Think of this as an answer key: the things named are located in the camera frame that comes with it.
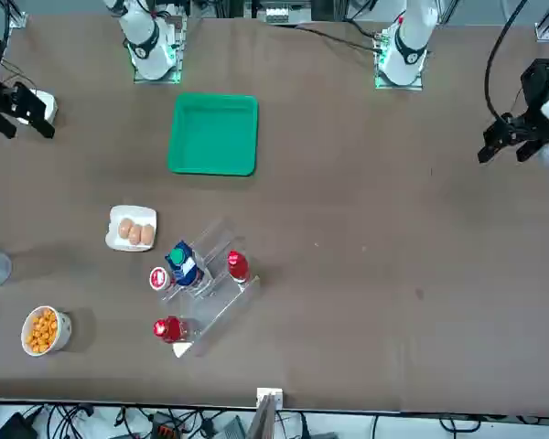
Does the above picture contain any grey power strip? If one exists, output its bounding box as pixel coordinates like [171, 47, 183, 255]
[262, 5, 299, 26]

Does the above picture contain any green plastic tray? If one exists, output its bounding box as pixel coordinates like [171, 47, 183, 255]
[166, 92, 260, 177]

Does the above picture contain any orange black electronic device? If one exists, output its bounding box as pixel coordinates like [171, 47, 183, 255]
[151, 412, 185, 438]

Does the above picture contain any small red-lidded jar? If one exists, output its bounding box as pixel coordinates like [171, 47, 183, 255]
[148, 265, 172, 292]

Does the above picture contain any clear acrylic step shelf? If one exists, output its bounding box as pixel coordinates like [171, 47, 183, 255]
[157, 218, 262, 359]

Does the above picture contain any white egg box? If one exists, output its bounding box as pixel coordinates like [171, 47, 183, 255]
[104, 204, 159, 252]

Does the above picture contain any red cola bottle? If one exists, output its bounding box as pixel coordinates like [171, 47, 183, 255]
[227, 250, 252, 285]
[153, 315, 196, 345]

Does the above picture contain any thin black table cable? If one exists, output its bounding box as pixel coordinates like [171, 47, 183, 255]
[295, 23, 382, 52]

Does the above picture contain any aluminium camera post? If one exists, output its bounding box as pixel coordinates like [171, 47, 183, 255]
[249, 387, 285, 439]

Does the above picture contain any white cup of orange snacks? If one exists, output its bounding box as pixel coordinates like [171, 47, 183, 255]
[21, 305, 72, 358]

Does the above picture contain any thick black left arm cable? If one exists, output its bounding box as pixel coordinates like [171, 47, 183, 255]
[484, 0, 530, 123]

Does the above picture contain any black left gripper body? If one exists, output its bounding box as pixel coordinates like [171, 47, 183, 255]
[511, 59, 549, 134]

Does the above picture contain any blue white milk carton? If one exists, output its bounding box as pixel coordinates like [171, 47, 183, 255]
[164, 241, 200, 287]

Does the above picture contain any black box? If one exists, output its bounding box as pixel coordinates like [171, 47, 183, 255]
[0, 411, 38, 439]

